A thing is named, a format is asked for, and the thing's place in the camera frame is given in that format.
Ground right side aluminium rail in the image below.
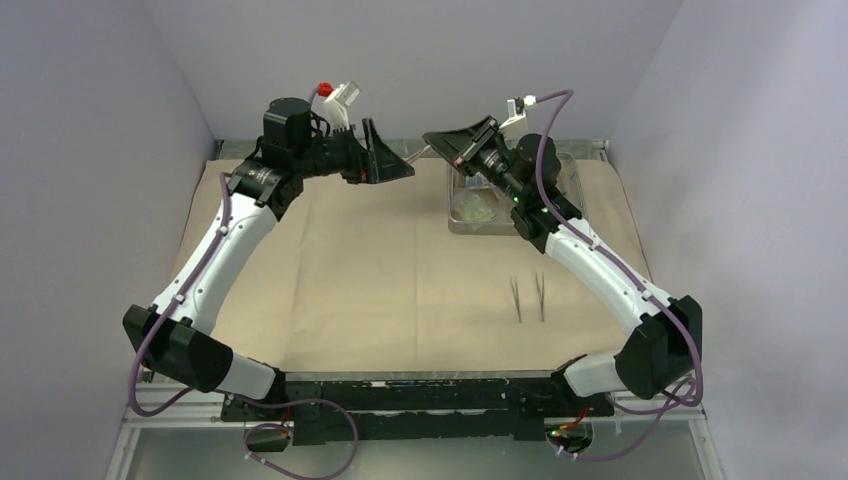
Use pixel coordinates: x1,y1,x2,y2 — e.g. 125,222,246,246
567,140,609,163

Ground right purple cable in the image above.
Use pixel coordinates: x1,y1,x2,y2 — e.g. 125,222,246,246
535,89,705,463

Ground purple cable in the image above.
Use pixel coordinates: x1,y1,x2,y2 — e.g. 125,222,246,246
535,89,705,463
128,173,360,480

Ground clear pouch green item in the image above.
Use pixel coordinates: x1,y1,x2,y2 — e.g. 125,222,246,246
454,193,497,223

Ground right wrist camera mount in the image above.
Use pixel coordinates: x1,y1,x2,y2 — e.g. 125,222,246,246
500,95,537,136

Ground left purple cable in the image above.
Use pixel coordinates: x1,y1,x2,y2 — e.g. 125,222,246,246
128,173,360,480

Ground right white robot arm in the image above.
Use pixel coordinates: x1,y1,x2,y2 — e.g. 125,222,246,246
423,116,702,415

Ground beige surgical wrap cloth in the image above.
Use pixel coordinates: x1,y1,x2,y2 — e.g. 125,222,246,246
213,159,626,372

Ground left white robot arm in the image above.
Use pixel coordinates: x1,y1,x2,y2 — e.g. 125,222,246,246
122,97,415,420

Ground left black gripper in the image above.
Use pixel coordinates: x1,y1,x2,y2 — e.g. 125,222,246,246
293,117,413,185

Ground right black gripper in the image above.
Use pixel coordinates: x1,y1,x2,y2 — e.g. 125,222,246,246
423,116,528,206

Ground steel tweezers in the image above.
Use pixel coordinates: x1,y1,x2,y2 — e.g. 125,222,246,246
535,272,546,323
510,276,523,324
405,149,427,165

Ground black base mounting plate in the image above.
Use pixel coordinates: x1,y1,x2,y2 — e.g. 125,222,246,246
221,370,614,446

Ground wire mesh instrument tray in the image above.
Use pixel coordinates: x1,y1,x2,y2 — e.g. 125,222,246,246
447,153,585,236

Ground aluminium rail frame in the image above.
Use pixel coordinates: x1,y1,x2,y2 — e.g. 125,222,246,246
107,381,723,479

